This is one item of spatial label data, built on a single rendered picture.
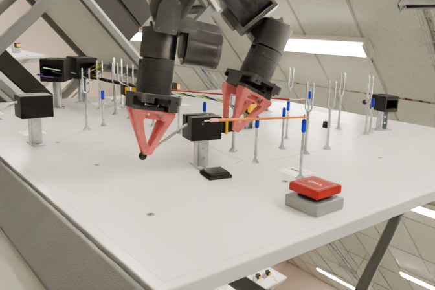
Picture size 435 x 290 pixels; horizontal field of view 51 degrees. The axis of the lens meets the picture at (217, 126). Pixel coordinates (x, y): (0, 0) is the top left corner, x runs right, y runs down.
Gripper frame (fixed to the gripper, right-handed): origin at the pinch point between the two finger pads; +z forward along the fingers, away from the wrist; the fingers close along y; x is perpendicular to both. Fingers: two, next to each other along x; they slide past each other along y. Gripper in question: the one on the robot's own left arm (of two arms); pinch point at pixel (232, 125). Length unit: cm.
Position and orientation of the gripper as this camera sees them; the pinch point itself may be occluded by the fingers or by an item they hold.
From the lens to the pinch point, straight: 80.6
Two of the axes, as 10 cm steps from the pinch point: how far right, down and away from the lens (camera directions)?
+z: -4.2, 9.1, 0.0
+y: -4.4, -2.0, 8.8
